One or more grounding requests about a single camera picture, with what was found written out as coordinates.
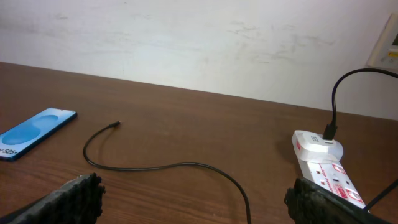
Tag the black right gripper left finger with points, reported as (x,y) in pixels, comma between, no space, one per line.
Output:
(79,201)

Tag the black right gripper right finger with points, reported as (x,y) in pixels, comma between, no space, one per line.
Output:
(307,202)

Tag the blue Galaxy smartphone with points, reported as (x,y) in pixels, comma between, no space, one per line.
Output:
(20,139)

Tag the white USB charger adapter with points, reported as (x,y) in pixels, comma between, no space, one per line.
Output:
(311,147)

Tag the white power strip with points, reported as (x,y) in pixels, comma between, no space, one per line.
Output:
(334,178)

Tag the white wall socket plate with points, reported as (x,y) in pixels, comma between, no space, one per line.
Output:
(384,53)

